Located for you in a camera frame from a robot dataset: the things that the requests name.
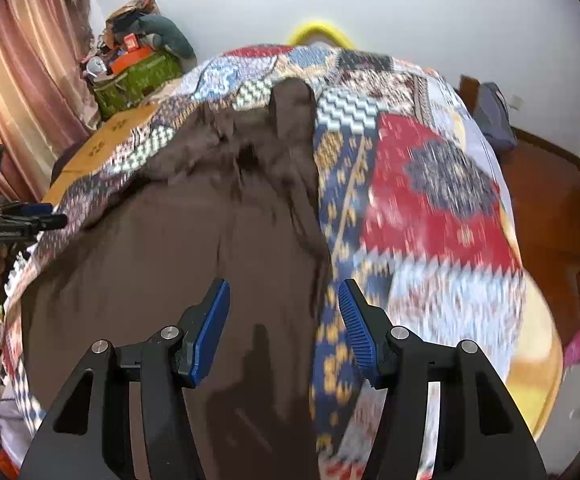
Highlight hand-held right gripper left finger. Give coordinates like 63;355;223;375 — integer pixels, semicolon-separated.
20;278;231;480

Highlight wooden bed frame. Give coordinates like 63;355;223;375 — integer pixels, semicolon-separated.
457;75;483;116

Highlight green printed bag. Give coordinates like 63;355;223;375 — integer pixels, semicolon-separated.
92;50;183;118

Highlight pile of clothes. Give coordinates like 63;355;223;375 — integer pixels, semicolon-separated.
100;0;161;53

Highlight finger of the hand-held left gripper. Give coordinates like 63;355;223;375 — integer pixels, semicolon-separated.
0;214;69;242
0;201;53;217

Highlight orange box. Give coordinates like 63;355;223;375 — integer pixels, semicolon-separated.
111;49;151;74

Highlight wooden bedside table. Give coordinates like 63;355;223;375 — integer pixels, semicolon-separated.
44;102;163;206

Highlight yellow hoop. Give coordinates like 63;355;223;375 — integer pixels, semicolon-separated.
288;20;353;51

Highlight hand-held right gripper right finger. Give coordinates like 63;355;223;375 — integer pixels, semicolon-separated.
338;278;546;480

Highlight grey cushion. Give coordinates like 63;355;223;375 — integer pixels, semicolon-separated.
138;14;197;59

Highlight brown shorts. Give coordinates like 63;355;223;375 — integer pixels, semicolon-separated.
20;78;333;480

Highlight yellow bed sheet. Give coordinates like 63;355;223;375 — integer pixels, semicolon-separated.
509;275;566;438

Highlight pink cloth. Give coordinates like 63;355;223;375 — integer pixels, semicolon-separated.
562;327;580;372

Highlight patchwork printed blanket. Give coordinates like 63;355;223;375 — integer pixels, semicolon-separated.
0;44;528;480

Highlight pink striped curtain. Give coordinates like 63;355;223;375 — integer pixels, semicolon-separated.
0;0;103;206

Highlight grey backpack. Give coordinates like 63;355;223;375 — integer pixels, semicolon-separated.
475;81;519;152

